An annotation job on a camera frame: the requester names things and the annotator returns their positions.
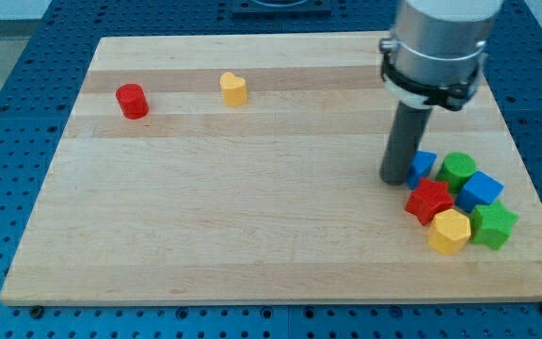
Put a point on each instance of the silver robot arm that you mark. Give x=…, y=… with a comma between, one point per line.
x=435, y=53

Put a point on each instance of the yellow heart block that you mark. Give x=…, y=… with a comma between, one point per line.
x=234, y=89

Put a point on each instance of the red star block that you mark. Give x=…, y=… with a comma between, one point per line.
x=428, y=199

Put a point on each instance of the green star block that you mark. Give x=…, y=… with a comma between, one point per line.
x=492, y=224

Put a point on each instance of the wooden board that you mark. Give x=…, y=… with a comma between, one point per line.
x=277, y=201

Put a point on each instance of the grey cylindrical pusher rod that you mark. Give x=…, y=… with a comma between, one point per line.
x=406, y=134

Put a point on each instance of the blue triangular block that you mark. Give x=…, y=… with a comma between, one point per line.
x=420, y=167

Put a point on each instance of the red cylinder block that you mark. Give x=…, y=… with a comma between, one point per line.
x=132, y=101

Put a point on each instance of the green cylinder block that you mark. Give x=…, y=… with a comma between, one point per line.
x=455, y=170

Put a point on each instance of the yellow hexagon block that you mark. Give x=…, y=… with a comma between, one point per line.
x=449, y=232

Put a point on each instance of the blue cube block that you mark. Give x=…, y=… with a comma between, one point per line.
x=480, y=189

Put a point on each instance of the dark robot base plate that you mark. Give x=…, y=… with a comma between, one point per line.
x=245, y=8

